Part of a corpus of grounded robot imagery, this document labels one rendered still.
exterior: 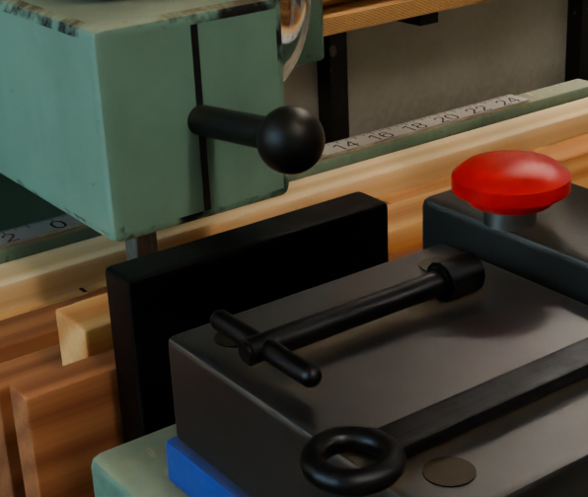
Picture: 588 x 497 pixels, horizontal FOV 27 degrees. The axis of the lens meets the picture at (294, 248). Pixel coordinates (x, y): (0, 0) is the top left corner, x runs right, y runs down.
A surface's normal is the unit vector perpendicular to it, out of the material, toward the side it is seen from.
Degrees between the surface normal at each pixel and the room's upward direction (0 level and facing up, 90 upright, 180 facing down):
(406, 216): 0
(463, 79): 90
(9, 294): 90
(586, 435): 0
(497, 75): 90
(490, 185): 39
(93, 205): 90
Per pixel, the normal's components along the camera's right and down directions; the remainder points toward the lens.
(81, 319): -0.04, -0.92
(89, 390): 0.58, 0.29
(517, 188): -0.08, -0.48
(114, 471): -0.35, -0.75
